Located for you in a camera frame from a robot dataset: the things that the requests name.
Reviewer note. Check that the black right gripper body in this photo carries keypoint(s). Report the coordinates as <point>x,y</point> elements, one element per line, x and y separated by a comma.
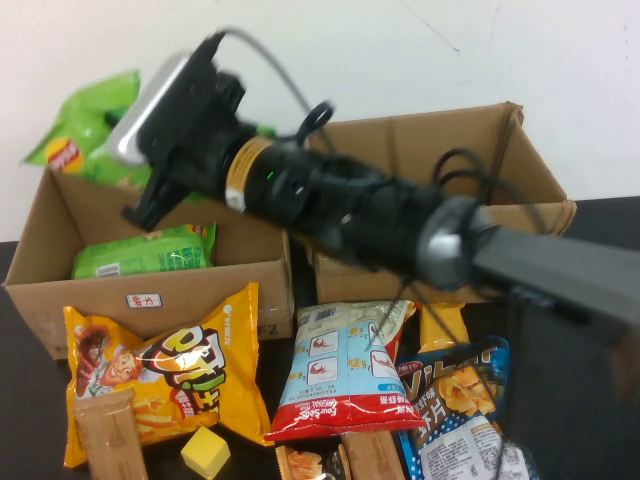
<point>200,125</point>

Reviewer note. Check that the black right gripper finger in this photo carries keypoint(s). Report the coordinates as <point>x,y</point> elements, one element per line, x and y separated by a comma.
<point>152,207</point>
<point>115,118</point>

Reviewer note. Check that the green Lay's chips bag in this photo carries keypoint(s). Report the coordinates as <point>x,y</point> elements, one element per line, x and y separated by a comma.
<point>85,120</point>

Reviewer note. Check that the small brown orange snack packet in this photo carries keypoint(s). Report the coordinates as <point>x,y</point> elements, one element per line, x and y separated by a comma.
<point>305,462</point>

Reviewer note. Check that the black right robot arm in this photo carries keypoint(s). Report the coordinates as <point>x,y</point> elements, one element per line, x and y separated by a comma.
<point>350,210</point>

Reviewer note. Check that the green snack bag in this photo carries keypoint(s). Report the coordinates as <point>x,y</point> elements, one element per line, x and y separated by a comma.
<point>145,252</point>

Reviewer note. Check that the brown wrapped snack bar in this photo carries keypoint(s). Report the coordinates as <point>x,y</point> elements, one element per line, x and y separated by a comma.
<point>372,457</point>
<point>110,435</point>

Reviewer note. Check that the plain yellow snack packet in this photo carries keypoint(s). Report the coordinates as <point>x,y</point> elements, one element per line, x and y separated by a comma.
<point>442,325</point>

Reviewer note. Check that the blue polka dot snack bag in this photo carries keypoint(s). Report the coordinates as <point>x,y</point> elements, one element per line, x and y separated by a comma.
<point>460,455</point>

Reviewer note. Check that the white sticker with red writing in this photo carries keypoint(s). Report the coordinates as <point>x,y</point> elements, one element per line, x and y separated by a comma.
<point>143,300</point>

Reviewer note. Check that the cardboard box with crisps sticker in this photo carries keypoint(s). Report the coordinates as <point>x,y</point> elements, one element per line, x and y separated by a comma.
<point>45,250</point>

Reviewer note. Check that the yellow chef cartoon chips bag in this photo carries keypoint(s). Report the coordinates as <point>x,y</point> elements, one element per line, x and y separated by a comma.
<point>215,360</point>

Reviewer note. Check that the taped cardboard box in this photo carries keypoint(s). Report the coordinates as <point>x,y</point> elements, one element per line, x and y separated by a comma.
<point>425,135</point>

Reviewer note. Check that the red blue Four Seas bag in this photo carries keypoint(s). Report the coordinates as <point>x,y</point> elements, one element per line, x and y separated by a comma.
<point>330,380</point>

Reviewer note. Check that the yellow foam cube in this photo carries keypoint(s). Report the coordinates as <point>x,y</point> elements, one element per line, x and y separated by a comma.
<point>205,450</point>

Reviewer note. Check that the dark blue shrimp chips bag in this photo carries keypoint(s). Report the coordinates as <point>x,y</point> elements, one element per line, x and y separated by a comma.
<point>450,390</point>

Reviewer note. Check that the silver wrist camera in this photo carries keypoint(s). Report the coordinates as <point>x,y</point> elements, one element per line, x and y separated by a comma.
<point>127,137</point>

